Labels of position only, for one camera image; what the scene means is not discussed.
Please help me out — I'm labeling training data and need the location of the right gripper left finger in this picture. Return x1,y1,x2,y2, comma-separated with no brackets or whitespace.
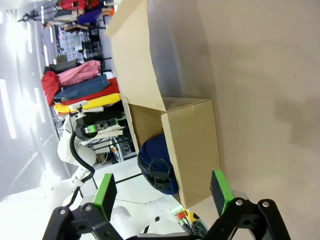
42,173,123,240

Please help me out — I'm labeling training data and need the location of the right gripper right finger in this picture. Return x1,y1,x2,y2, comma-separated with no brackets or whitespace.
202,169,292,240

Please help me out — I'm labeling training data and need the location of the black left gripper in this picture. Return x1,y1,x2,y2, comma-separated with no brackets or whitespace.
75,117,120,140

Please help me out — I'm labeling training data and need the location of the blue zippered pencil case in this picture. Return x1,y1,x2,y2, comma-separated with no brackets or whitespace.
136,133,180,196

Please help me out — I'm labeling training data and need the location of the open cardboard box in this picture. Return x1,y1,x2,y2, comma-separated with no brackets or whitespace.
104,0,222,210

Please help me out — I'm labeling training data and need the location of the yellow fabric roll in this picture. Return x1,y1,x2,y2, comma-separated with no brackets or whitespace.
53,93,123,114

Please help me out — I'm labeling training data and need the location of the blue denim cloth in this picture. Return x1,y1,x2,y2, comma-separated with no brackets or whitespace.
52,74,110,103

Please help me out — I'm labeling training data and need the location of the yellow red emergency stop button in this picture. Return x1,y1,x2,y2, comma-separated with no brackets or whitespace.
176,209,199,223

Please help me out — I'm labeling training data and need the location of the pink cloth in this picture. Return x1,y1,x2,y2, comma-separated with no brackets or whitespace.
56,59,102,86

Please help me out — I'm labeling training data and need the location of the red cloth bundle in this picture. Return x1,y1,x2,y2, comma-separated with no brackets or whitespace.
41,70,62,106

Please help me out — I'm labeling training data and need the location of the grey olive cloth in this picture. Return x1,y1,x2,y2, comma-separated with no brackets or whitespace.
43,56,81,75

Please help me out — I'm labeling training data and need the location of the purple hanging garment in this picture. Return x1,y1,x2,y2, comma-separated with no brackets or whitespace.
76,4,104,24

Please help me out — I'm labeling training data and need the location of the red hanging garment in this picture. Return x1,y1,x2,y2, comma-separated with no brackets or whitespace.
56,0,101,10

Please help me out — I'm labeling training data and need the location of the black tripod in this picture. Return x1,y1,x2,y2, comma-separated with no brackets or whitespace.
16,9,44,24

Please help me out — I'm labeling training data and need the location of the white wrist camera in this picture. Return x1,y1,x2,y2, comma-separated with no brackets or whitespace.
69,100,89,112

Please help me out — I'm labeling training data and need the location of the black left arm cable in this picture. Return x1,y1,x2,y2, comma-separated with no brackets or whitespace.
68,131,96,207

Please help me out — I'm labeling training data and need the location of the dark cable bundle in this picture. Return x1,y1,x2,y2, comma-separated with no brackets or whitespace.
181,219,210,240

